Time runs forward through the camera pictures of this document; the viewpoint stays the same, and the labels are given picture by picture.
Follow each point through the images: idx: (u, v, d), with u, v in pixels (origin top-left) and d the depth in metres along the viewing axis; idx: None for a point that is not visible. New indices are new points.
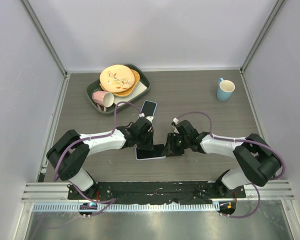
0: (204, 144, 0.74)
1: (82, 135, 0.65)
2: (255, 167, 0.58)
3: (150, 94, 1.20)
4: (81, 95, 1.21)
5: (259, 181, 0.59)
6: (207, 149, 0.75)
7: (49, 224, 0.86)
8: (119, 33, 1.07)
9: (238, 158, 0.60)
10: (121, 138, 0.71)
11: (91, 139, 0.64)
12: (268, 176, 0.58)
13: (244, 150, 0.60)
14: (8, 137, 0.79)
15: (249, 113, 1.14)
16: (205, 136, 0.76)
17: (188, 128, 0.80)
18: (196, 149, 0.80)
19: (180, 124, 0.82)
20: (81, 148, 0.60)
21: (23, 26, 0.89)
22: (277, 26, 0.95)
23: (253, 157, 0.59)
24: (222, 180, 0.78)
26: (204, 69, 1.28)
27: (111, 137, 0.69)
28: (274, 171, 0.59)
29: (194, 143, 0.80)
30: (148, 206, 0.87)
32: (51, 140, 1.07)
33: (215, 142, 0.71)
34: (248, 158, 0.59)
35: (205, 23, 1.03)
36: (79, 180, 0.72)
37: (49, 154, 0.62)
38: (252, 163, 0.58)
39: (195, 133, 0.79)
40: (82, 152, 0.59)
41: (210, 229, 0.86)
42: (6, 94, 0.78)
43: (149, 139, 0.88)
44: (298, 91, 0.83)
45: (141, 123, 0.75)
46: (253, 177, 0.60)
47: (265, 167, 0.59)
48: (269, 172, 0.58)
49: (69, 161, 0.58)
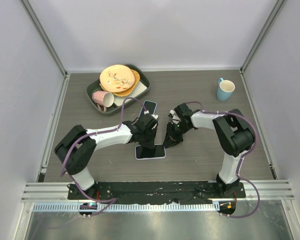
0: (194, 118, 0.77)
1: (89, 130, 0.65)
2: (227, 135, 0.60)
3: (150, 94, 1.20)
4: (81, 95, 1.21)
5: (229, 149, 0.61)
6: (195, 123, 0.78)
7: (49, 224, 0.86)
8: (119, 32, 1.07)
9: (215, 125, 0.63)
10: (127, 133, 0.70)
11: (97, 134, 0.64)
12: (239, 146, 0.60)
13: (222, 119, 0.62)
14: (8, 137, 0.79)
15: (249, 113, 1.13)
16: (196, 112, 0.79)
17: (183, 108, 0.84)
18: (188, 124, 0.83)
19: (178, 105, 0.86)
20: (89, 143, 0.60)
21: (23, 25, 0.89)
22: (278, 26, 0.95)
23: (228, 127, 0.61)
24: (220, 175, 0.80)
26: (204, 69, 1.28)
27: (117, 131, 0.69)
28: (245, 144, 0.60)
29: (186, 118, 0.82)
30: (148, 205, 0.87)
32: (51, 140, 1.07)
33: (202, 116, 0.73)
34: (222, 126, 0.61)
35: (204, 23, 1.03)
36: (81, 179, 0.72)
37: (57, 149, 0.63)
38: (226, 131, 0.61)
39: (190, 111, 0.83)
40: (89, 147, 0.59)
41: (210, 230, 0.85)
42: (5, 94, 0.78)
43: (152, 137, 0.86)
44: (298, 91, 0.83)
45: (147, 119, 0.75)
46: (225, 144, 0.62)
47: (238, 137, 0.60)
48: (241, 142, 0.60)
49: (77, 155, 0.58)
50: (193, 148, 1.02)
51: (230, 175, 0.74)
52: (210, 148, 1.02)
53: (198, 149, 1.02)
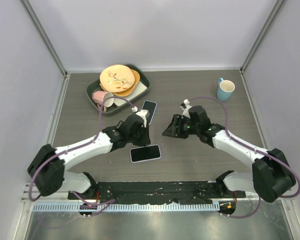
0: (218, 141, 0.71)
1: (59, 149, 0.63)
2: (268, 185, 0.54)
3: (150, 94, 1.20)
4: (81, 95, 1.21)
5: (265, 196, 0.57)
6: (217, 145, 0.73)
7: (49, 224, 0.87)
8: (119, 33, 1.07)
9: (254, 170, 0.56)
10: (104, 144, 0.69)
11: (68, 153, 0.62)
12: (278, 193, 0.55)
13: (263, 165, 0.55)
14: (9, 138, 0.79)
15: (249, 113, 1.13)
16: (220, 132, 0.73)
17: (202, 117, 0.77)
18: (204, 140, 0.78)
19: (194, 111, 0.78)
20: (57, 165, 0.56)
21: (23, 26, 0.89)
22: (278, 26, 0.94)
23: (270, 174, 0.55)
24: (224, 180, 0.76)
26: (204, 69, 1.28)
27: (92, 144, 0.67)
28: (284, 190, 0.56)
29: (204, 134, 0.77)
30: (148, 206, 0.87)
32: (51, 140, 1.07)
33: (231, 144, 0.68)
34: (264, 173, 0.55)
35: (205, 23, 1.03)
36: (71, 186, 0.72)
37: (30, 170, 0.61)
38: (267, 181, 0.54)
39: (207, 122, 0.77)
40: (57, 169, 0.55)
41: (210, 230, 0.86)
42: (5, 94, 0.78)
43: (143, 135, 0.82)
44: (298, 91, 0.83)
45: (130, 122, 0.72)
46: (260, 190, 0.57)
47: (278, 185, 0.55)
48: (281, 190, 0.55)
49: (47, 179, 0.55)
50: (193, 148, 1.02)
51: (237, 187, 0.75)
52: (210, 148, 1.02)
53: (198, 149, 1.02)
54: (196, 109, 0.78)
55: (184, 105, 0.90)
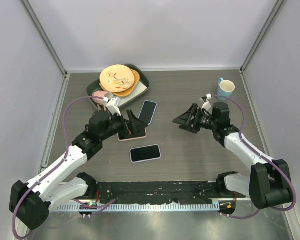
0: (229, 140, 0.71)
1: (30, 181, 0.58)
2: (262, 190, 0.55)
3: (150, 94, 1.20)
4: (81, 95, 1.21)
5: (256, 202, 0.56)
6: (227, 145, 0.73)
7: (49, 224, 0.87)
8: (119, 33, 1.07)
9: (252, 173, 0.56)
10: (77, 158, 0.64)
11: (41, 183, 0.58)
12: (270, 204, 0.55)
13: (262, 169, 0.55)
14: (8, 138, 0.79)
15: (249, 113, 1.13)
16: (234, 133, 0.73)
17: (224, 115, 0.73)
18: (216, 138, 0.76)
19: (218, 107, 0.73)
20: (33, 198, 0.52)
21: (23, 26, 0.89)
22: (278, 25, 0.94)
23: (267, 182, 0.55)
24: (226, 178, 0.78)
26: (204, 69, 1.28)
27: (65, 163, 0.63)
28: (277, 203, 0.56)
29: (219, 132, 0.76)
30: (148, 206, 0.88)
32: (51, 141, 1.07)
33: (240, 146, 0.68)
34: (261, 178, 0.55)
35: (204, 23, 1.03)
36: (66, 199, 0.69)
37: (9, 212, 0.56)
38: (263, 187, 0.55)
39: (225, 121, 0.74)
40: (35, 203, 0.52)
41: (210, 230, 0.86)
42: (5, 94, 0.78)
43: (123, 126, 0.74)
44: (298, 91, 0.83)
45: (92, 126, 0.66)
46: (253, 195, 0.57)
47: (273, 195, 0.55)
48: (274, 201, 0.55)
49: (27, 214, 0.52)
50: (193, 148, 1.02)
51: (234, 188, 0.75)
52: (210, 148, 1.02)
53: (198, 149, 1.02)
54: (220, 105, 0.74)
55: (205, 98, 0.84)
